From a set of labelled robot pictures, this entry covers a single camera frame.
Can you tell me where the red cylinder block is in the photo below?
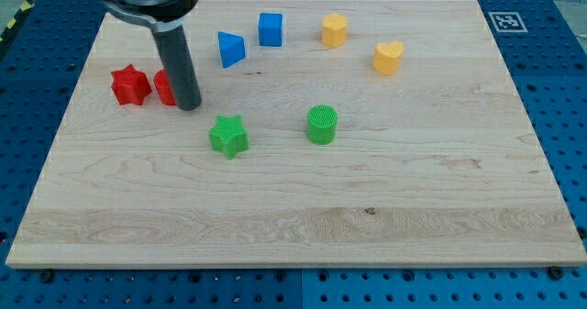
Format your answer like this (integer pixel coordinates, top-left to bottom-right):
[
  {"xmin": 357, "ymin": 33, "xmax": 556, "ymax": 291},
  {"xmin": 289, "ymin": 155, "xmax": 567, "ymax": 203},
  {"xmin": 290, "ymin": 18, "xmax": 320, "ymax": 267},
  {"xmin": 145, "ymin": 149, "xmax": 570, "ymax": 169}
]
[{"xmin": 153, "ymin": 69, "xmax": 176, "ymax": 105}]

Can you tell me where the yellow heart block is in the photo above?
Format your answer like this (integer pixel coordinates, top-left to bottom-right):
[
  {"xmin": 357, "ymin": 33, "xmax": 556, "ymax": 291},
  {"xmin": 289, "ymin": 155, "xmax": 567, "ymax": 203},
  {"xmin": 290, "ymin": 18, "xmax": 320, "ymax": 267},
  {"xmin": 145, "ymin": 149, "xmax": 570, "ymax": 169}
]
[{"xmin": 371, "ymin": 41, "xmax": 404, "ymax": 75}]

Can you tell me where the black bolt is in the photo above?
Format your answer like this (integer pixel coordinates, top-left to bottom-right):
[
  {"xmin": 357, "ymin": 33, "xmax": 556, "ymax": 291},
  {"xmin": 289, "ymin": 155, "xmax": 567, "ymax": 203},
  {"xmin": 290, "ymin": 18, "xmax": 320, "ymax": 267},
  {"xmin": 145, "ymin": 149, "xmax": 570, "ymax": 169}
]
[
  {"xmin": 548, "ymin": 266, "xmax": 565, "ymax": 281},
  {"xmin": 39, "ymin": 270, "xmax": 54, "ymax": 283}
]

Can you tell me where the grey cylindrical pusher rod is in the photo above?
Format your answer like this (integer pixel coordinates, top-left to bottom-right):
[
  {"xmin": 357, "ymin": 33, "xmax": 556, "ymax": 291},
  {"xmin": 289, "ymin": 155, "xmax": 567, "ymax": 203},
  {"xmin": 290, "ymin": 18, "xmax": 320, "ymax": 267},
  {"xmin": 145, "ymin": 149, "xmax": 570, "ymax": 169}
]
[{"xmin": 152, "ymin": 25, "xmax": 202, "ymax": 111}]

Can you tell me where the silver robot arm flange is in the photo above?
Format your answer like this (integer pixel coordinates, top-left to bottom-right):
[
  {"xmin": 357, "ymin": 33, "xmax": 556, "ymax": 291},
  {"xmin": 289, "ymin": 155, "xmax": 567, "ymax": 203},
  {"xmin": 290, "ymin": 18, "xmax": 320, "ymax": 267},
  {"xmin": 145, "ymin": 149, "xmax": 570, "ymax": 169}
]
[{"xmin": 102, "ymin": 0, "xmax": 198, "ymax": 32}]

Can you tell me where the black bolt right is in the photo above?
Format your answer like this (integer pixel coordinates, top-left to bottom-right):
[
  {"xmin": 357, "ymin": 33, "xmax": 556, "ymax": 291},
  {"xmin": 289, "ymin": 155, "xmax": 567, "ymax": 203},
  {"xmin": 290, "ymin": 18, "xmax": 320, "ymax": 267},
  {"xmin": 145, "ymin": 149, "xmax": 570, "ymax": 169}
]
[{"xmin": 548, "ymin": 266, "xmax": 565, "ymax": 281}]

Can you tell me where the black bolt left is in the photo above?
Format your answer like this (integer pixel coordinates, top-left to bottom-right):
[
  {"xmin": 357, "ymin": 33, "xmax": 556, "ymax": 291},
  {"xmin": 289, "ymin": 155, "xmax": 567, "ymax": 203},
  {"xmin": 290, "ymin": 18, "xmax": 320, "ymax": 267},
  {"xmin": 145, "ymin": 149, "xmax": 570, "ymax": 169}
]
[{"xmin": 39, "ymin": 270, "xmax": 54, "ymax": 283}]

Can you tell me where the red star block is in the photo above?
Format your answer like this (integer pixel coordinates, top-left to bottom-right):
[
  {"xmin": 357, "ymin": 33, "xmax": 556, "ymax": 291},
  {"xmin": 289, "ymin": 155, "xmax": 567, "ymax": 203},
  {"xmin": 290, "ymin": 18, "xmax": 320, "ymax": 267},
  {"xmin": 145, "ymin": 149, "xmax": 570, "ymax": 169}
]
[{"xmin": 111, "ymin": 64, "xmax": 152, "ymax": 105}]

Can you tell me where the green cylinder block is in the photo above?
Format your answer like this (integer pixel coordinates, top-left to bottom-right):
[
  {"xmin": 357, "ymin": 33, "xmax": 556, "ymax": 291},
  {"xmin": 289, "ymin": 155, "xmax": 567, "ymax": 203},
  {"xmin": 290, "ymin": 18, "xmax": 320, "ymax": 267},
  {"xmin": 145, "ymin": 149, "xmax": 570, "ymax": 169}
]
[{"xmin": 306, "ymin": 105, "xmax": 338, "ymax": 145}]

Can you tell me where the fiducial marker tag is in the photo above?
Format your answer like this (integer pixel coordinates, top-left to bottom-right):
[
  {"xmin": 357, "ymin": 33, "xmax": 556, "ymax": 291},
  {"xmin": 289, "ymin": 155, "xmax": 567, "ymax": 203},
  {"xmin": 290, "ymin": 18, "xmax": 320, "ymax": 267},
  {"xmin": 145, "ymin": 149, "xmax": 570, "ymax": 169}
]
[{"xmin": 489, "ymin": 11, "xmax": 527, "ymax": 33}]

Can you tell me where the blue triangular prism block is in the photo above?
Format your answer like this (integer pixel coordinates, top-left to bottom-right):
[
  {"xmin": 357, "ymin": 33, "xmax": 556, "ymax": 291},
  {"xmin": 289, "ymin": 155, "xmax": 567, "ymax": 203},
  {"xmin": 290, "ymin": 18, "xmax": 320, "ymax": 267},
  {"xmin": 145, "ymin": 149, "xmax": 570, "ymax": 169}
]
[{"xmin": 217, "ymin": 31, "xmax": 246, "ymax": 68}]

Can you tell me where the wooden board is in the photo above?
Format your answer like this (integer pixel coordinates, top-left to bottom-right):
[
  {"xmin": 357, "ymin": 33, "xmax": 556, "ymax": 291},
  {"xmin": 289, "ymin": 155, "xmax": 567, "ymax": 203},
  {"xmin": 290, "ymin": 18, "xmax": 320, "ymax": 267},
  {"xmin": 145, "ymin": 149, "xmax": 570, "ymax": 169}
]
[{"xmin": 6, "ymin": 0, "xmax": 586, "ymax": 269}]

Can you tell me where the yellow hexagon block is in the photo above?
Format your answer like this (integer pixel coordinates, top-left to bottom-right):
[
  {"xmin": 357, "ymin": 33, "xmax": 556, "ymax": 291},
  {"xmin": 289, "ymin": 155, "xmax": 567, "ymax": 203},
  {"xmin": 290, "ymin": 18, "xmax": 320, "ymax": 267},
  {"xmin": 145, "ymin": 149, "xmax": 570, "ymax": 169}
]
[{"xmin": 321, "ymin": 13, "xmax": 348, "ymax": 48}]

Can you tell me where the blue cube block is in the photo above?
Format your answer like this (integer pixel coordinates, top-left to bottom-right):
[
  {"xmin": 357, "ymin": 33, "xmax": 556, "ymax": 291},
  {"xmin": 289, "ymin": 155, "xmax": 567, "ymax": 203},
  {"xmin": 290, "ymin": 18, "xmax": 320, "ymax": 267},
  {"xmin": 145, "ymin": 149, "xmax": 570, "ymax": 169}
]
[{"xmin": 258, "ymin": 13, "xmax": 283, "ymax": 47}]

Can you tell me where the green star block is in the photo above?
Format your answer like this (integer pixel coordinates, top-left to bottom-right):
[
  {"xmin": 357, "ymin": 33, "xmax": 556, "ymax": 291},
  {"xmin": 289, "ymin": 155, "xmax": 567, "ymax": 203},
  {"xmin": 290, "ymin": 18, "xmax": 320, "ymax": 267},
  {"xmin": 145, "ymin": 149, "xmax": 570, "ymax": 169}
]
[{"xmin": 208, "ymin": 116, "xmax": 249, "ymax": 160}]

